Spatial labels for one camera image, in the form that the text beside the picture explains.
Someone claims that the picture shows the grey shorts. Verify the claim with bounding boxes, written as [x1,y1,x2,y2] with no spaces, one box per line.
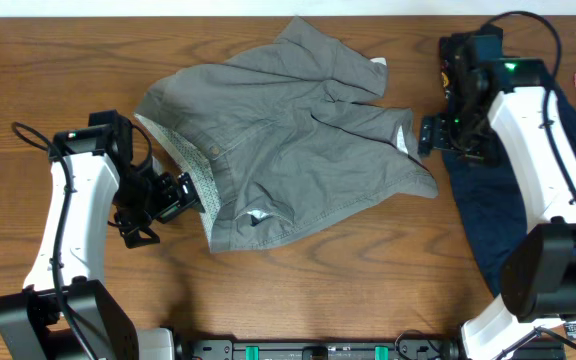
[135,18,438,253]

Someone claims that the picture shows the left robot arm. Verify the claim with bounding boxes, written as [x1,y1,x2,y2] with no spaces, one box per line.
[0,110,202,359]

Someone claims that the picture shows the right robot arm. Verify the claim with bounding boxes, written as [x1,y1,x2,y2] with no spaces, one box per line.
[419,24,576,359]

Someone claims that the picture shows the navy blue garment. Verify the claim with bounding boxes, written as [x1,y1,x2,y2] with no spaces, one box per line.
[443,92,576,295]

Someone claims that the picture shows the black patterned garment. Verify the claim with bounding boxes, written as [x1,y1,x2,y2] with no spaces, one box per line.
[439,33,468,100]

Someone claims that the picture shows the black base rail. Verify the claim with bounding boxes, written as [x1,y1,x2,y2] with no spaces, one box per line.
[137,327,567,360]

